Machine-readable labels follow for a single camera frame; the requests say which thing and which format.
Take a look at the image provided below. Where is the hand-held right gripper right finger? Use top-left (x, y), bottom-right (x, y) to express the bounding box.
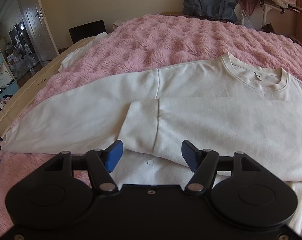
top-left (181, 140), bottom-right (264, 196)

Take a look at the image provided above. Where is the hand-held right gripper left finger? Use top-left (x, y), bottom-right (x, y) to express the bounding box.
top-left (42, 140), bottom-right (124, 194)

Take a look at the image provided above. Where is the white printed sweatshirt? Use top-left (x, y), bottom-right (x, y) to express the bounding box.
top-left (2, 52), bottom-right (302, 238)

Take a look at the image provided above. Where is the white storage shelf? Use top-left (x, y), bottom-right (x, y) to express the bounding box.
top-left (0, 47), bottom-right (20, 112)

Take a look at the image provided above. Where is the beige bed sheet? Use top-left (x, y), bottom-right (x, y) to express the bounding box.
top-left (0, 36), bottom-right (98, 137)

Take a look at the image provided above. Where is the pink fluffy blanket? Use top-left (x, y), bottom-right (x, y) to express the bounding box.
top-left (0, 14), bottom-right (302, 235)

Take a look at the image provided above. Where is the white room door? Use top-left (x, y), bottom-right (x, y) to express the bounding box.
top-left (17, 0), bottom-right (60, 62)

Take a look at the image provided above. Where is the white plastic bag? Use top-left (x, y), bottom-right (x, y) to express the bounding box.
top-left (239, 10), bottom-right (254, 29)

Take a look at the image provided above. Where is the dark blue duffel bag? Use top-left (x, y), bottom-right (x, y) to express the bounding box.
top-left (182, 0), bottom-right (239, 23)

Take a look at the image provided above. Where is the pink hanging cloth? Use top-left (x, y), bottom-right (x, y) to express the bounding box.
top-left (236, 0), bottom-right (257, 16)

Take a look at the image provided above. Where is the white folding table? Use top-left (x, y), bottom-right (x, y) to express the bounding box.
top-left (246, 0), bottom-right (302, 32)

